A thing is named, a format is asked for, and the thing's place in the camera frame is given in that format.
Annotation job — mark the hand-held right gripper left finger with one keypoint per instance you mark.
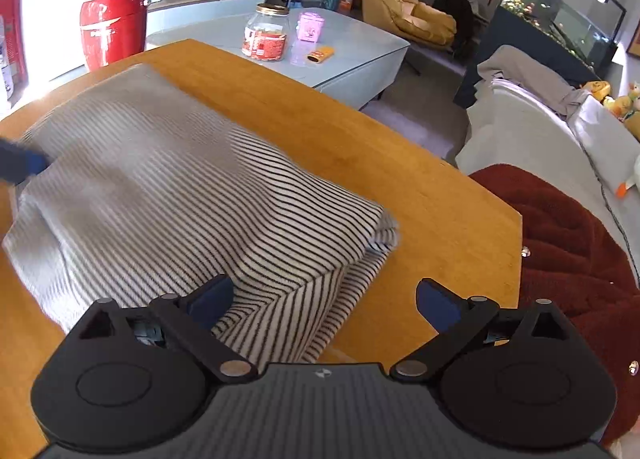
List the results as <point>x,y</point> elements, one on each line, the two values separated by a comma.
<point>215,298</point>

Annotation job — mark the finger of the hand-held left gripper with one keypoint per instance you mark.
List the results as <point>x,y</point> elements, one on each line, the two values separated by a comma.
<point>20,161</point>

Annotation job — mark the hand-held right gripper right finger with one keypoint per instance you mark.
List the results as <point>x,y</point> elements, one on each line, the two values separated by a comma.
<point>437,307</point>

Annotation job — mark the striped long-sleeve shirt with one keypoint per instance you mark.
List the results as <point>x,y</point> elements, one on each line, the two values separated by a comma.
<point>175,199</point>

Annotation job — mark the dark red fleece jacket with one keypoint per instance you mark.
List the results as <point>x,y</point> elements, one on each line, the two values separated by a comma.
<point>570,259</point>

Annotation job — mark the red printed box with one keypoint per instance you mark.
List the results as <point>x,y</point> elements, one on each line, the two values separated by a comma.
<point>12,14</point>

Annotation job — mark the red mini fridge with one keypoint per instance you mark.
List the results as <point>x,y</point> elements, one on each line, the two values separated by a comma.
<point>112,26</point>

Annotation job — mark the grey sofa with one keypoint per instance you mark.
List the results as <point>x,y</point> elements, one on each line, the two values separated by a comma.
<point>525,139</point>

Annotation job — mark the white goose plush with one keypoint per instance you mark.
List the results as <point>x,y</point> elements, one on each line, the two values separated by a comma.
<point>634,174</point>

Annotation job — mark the beige blanket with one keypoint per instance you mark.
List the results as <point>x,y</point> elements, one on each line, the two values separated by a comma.
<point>530,71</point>

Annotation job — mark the orange snack packet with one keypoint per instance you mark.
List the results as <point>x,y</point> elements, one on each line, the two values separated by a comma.
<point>320,55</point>

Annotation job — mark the white coffee table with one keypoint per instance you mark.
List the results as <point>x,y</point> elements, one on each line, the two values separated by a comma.
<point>360,54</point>

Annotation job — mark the glass jar red label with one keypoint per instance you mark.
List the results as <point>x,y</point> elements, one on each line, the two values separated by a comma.
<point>265,36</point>

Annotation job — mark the yellow plush doll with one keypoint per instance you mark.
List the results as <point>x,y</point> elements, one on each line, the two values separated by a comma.
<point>615,106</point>

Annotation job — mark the yellow plush toy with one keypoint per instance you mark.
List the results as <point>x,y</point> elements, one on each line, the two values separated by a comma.
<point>596,90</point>

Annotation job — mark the pink box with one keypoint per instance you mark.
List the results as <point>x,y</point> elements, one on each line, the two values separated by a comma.
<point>311,28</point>

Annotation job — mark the black chair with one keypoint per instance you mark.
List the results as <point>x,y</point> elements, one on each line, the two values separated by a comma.
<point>455,19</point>

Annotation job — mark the glass fish tank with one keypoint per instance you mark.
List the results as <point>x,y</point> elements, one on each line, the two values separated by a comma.
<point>550,14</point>

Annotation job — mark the framed red gourd picture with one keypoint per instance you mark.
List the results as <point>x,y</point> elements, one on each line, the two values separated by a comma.
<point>635,41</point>

